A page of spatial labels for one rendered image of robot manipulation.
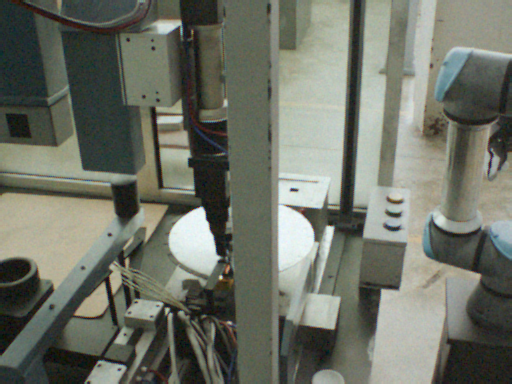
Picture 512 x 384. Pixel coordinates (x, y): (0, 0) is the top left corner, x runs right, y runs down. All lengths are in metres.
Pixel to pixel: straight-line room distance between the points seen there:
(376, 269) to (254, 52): 1.10
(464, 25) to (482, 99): 3.07
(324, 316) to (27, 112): 0.76
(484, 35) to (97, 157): 3.51
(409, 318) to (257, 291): 2.09
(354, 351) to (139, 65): 0.78
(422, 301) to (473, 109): 1.66
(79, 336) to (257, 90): 0.94
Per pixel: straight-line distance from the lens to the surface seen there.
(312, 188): 1.70
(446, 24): 4.26
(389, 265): 1.54
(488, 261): 1.44
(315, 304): 1.40
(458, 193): 1.37
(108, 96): 1.06
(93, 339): 1.35
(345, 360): 1.37
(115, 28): 0.82
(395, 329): 2.62
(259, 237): 0.58
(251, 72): 0.51
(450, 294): 1.60
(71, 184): 2.10
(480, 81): 1.22
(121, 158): 1.09
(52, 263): 1.75
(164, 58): 0.99
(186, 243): 1.38
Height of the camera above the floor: 1.70
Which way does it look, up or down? 32 degrees down
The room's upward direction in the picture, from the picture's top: 1 degrees counter-clockwise
